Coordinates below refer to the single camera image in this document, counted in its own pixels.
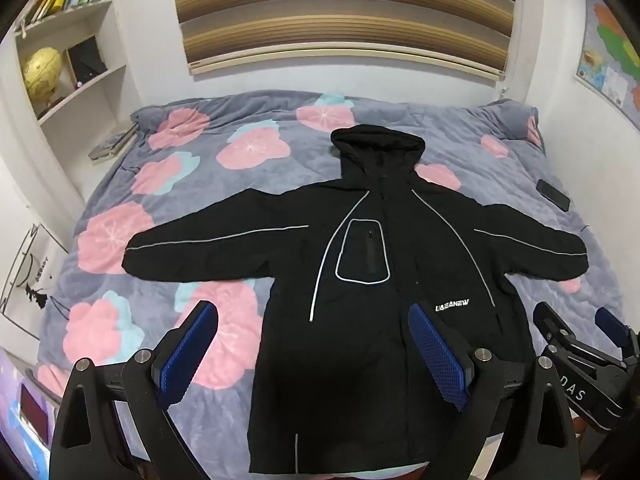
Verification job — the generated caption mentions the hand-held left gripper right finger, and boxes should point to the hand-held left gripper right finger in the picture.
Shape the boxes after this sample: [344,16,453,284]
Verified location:
[407,302,583,480]

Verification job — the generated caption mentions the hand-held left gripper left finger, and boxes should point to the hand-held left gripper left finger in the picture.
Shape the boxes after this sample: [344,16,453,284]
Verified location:
[48,300,221,480]

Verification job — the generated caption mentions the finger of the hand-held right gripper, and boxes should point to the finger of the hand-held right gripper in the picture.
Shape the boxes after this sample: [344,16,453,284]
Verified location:
[533,302,609,369]
[594,307,640,361]

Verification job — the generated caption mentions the black hooded jacket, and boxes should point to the black hooded jacket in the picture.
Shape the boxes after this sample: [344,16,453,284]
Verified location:
[122,126,590,466]

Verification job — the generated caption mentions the black phone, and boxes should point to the black phone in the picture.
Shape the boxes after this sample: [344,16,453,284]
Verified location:
[536,179,572,212]

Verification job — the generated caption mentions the grey pink floral blanket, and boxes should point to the grey pink floral blanket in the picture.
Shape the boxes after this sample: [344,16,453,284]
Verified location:
[35,91,626,461]

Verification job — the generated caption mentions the purple printed box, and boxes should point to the purple printed box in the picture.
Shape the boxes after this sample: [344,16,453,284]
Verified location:
[0,350,66,461]

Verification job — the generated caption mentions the white poster with black drawing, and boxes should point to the white poster with black drawing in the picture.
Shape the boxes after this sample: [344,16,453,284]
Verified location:
[0,222,68,316]

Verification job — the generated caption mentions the grey flat book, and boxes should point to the grey flat book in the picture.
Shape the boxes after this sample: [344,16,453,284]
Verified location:
[89,130,136,162]

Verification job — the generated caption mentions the black box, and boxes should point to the black box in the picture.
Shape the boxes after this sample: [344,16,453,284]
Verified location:
[65,35,108,78]

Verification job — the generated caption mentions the golden globe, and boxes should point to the golden globe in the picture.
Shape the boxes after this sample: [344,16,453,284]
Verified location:
[22,47,63,118]

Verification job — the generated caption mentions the white bookshelf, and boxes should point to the white bookshelf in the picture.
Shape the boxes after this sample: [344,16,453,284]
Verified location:
[0,0,143,161]

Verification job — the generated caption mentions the brown striped window blind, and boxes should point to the brown striped window blind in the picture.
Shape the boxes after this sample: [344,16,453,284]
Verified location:
[170,0,518,81]

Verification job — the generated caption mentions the colourful wall map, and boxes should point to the colourful wall map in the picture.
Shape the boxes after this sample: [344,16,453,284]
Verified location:
[575,0,640,126]

